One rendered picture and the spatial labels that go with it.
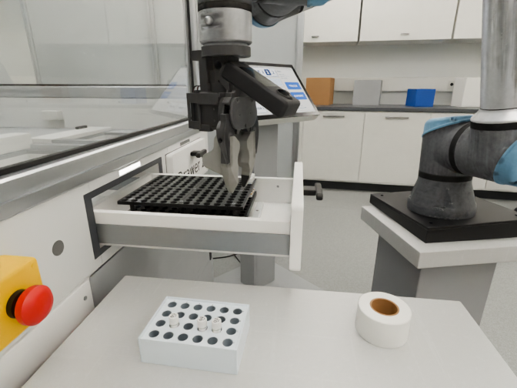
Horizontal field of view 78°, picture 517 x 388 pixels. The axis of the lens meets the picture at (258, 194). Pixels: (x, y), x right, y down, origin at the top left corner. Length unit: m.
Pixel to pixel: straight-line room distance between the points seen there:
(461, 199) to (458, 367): 0.45
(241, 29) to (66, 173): 0.31
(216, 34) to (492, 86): 0.50
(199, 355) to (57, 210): 0.27
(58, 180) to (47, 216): 0.05
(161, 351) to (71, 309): 0.19
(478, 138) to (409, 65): 3.56
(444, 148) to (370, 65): 3.44
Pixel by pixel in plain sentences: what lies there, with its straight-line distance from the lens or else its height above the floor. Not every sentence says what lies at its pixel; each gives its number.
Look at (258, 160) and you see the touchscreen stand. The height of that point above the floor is 0.76.
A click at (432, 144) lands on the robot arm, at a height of 0.97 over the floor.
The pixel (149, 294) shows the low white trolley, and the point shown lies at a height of 0.76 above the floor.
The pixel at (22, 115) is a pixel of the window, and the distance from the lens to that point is 0.50.
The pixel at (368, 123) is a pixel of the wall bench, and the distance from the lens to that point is 3.51.
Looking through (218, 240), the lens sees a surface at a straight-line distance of 0.52.
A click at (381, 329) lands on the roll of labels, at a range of 0.48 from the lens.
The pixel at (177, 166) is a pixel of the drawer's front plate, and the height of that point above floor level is 0.89.
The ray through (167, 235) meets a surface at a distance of 0.54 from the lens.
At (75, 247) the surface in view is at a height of 0.86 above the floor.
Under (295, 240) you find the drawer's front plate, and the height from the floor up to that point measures 0.87.
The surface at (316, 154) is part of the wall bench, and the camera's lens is 3.54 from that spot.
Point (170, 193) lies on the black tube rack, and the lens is 0.62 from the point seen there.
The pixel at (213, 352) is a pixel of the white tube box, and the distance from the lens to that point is 0.42.
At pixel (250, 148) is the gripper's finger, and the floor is 1.00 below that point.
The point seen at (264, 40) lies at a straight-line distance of 2.26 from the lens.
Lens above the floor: 1.09
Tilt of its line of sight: 19 degrees down
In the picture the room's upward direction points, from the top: straight up
